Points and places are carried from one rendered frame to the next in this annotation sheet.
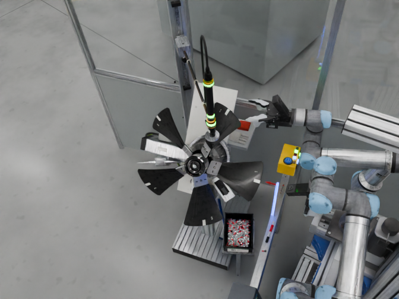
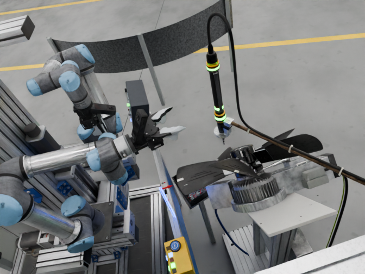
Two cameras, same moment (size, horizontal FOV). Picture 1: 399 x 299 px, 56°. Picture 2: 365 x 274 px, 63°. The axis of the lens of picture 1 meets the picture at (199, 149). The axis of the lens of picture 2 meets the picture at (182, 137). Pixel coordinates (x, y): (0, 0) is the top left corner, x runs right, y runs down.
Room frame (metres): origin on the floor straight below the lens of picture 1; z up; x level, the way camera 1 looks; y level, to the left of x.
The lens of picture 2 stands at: (1.81, -0.59, 2.43)
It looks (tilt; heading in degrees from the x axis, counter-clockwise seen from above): 49 degrees down; 152
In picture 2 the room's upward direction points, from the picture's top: 17 degrees counter-clockwise
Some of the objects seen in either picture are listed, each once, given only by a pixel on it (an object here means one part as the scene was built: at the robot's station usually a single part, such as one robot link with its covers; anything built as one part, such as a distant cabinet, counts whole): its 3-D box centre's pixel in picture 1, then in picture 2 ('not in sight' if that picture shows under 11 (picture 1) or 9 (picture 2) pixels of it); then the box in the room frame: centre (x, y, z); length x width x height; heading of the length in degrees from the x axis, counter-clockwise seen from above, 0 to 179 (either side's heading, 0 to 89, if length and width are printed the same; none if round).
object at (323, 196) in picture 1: (326, 196); (67, 74); (0.63, -0.41, 1.73); 0.11 x 0.11 x 0.08; 69
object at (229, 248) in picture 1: (238, 232); (192, 185); (0.95, -0.17, 0.85); 0.22 x 0.17 x 0.07; 170
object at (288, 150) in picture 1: (288, 160); (180, 259); (1.30, -0.52, 1.02); 0.16 x 0.10 x 0.11; 154
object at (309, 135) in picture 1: (312, 136); (113, 167); (1.05, -0.51, 1.54); 0.11 x 0.08 x 0.11; 158
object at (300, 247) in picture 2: not in sight; (295, 247); (1.59, -0.02, 0.73); 0.15 x 0.09 x 0.22; 154
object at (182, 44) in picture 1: (182, 45); not in sight; (1.81, 0.03, 1.54); 0.10 x 0.07 x 0.08; 9
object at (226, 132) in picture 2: (211, 128); (223, 125); (1.20, -0.07, 1.50); 0.09 x 0.07 x 0.10; 9
